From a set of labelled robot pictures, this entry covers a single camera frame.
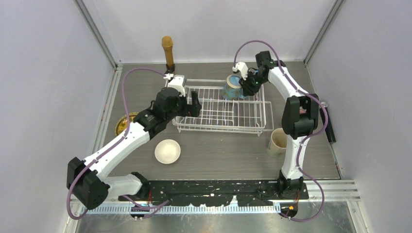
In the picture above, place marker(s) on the cream green ceramic mug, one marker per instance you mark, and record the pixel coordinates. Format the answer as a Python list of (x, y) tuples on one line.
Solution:
[(277, 143)]

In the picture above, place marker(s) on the white wire dish rack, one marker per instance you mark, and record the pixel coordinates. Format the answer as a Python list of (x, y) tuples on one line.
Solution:
[(252, 114)]

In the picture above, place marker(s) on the pink ceramic mug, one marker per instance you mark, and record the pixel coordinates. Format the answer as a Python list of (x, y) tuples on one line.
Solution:
[(302, 111)]

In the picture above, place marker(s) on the white floral bowl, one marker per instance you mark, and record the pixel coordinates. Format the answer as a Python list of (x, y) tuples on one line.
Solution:
[(167, 151)]

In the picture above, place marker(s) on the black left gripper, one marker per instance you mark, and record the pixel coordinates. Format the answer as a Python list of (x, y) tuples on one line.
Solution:
[(190, 110)]

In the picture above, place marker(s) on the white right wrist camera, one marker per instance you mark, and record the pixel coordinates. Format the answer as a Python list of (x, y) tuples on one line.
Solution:
[(241, 69)]

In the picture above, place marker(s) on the blue ceramic mug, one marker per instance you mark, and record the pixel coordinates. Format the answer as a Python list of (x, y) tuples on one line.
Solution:
[(232, 89)]

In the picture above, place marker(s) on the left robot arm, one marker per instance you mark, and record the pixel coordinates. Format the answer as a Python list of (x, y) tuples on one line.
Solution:
[(89, 180)]

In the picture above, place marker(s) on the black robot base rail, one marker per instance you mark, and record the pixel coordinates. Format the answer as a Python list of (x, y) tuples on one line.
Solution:
[(214, 193)]

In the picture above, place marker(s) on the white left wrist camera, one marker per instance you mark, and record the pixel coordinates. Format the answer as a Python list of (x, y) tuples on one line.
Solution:
[(177, 82)]

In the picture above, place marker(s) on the large yellow woven plate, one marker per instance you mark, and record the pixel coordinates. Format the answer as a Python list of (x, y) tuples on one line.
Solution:
[(121, 125)]

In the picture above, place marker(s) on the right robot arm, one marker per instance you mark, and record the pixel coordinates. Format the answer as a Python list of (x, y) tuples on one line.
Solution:
[(299, 119)]

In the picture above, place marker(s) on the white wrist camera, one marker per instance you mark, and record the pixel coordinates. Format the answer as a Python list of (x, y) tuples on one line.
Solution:
[(177, 82), (241, 69)]

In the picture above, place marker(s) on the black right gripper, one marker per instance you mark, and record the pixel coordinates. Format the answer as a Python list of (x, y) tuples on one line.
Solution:
[(248, 90)]

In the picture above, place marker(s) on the black microphone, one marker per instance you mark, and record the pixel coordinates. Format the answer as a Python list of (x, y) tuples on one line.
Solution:
[(329, 129)]

